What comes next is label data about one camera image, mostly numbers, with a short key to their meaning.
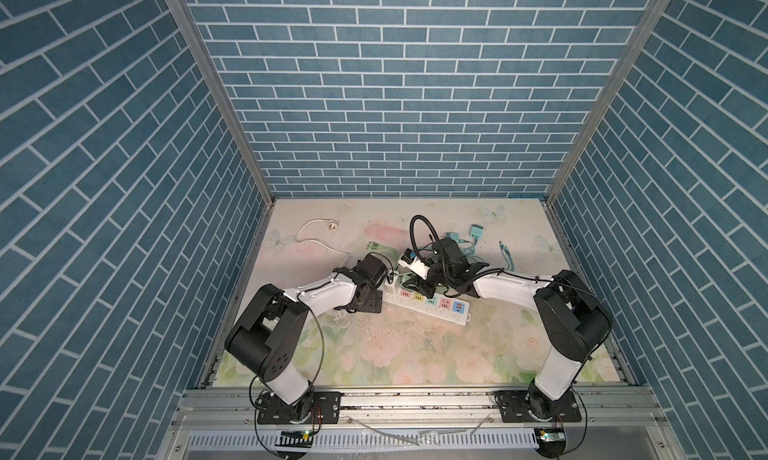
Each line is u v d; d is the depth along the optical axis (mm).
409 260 787
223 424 717
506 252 1050
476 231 1096
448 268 722
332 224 1109
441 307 889
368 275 737
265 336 450
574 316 489
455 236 1079
